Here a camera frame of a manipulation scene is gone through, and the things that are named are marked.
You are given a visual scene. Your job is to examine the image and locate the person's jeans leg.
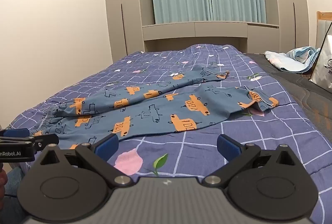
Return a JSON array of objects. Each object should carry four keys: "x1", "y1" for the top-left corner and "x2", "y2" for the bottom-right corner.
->
[{"x1": 0, "y1": 167, "x2": 34, "y2": 224}]

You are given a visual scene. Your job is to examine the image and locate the blue car print pants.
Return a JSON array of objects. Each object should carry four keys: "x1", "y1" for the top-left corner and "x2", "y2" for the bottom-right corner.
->
[{"x1": 31, "y1": 64, "x2": 279, "y2": 152}]

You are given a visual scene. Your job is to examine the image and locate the light blue crumpled cloth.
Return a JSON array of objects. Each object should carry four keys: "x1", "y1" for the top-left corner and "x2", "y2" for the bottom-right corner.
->
[{"x1": 264, "y1": 46, "x2": 321, "y2": 74}]

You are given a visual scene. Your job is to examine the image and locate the white shopping bag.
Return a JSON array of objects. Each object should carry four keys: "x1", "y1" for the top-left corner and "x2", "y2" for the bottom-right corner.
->
[{"x1": 309, "y1": 20, "x2": 332, "y2": 95}]

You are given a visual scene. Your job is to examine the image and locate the dark grey quilted mattress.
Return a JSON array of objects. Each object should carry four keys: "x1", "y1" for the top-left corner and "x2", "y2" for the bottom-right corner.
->
[{"x1": 244, "y1": 53, "x2": 332, "y2": 126}]

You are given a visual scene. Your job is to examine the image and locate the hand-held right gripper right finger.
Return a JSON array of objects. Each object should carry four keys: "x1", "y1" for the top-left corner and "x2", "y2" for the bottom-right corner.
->
[{"x1": 204, "y1": 134, "x2": 300, "y2": 187}]

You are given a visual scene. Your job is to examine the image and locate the purple checked floral blanket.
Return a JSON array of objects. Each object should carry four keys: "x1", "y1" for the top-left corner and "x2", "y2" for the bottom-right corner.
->
[{"x1": 5, "y1": 44, "x2": 332, "y2": 224}]

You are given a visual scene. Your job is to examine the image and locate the wooden padded headboard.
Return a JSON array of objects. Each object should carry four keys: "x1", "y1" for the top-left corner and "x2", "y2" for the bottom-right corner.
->
[{"x1": 316, "y1": 11, "x2": 332, "y2": 50}]

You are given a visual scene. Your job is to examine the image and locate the person's left hand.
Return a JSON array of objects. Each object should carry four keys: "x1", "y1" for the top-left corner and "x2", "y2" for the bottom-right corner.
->
[{"x1": 0, "y1": 165, "x2": 8, "y2": 201}]

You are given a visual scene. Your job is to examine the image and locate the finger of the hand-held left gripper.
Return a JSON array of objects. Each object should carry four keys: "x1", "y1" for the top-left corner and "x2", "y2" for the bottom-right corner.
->
[
  {"x1": 32, "y1": 134, "x2": 60, "y2": 154},
  {"x1": 0, "y1": 129, "x2": 35, "y2": 142}
]

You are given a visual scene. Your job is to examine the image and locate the grey window seat cabinet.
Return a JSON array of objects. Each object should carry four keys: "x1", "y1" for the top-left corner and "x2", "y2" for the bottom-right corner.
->
[{"x1": 142, "y1": 21, "x2": 279, "y2": 53}]

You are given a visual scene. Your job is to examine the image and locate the grey tall wardrobe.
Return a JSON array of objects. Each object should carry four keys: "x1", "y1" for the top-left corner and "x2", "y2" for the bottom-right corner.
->
[
  {"x1": 267, "y1": 0, "x2": 318, "y2": 54},
  {"x1": 104, "y1": 0, "x2": 146, "y2": 57}
]

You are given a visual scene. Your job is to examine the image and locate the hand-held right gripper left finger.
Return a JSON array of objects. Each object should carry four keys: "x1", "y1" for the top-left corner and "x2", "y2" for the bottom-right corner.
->
[{"x1": 34, "y1": 133, "x2": 135, "y2": 188}]

